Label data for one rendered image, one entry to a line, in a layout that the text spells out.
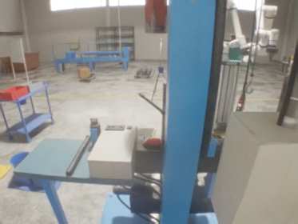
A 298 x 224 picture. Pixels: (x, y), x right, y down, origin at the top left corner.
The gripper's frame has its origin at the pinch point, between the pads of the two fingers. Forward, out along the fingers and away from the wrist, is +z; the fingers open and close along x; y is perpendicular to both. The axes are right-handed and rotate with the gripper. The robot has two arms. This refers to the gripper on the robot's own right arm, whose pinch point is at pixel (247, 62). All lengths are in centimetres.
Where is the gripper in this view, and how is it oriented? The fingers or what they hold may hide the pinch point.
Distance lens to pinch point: 253.6
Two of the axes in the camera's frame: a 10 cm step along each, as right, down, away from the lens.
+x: -9.6, 2.0, -1.8
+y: -1.8, 0.1, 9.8
